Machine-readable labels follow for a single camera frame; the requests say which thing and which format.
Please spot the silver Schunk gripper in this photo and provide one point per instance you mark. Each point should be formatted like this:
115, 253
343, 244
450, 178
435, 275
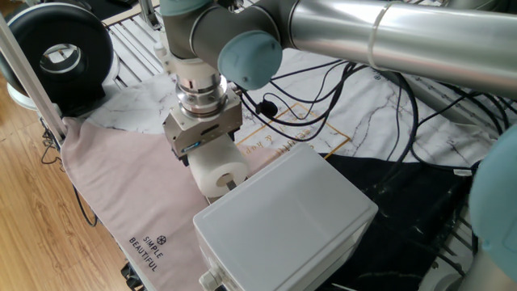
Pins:
202, 137

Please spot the white toilet paper roll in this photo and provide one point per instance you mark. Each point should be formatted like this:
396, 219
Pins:
210, 165

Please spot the silver grey UR5 robot arm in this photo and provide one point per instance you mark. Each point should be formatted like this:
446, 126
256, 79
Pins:
404, 36

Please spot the polished steel paper holder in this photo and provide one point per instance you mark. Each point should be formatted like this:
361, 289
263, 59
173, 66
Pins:
231, 185

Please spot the white gripper adapter plate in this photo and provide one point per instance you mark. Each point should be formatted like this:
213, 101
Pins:
173, 121

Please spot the silver force torque sensor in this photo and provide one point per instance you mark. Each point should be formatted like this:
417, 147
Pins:
202, 97

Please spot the marble print tablecloth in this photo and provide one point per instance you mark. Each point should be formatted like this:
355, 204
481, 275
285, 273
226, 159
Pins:
133, 190

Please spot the white plastic junction box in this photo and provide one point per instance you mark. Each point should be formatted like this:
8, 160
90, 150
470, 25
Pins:
282, 218

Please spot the white printed camera mount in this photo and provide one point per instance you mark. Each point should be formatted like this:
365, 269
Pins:
177, 64

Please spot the aluminium frame post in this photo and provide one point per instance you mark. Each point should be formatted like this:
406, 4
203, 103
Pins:
36, 93

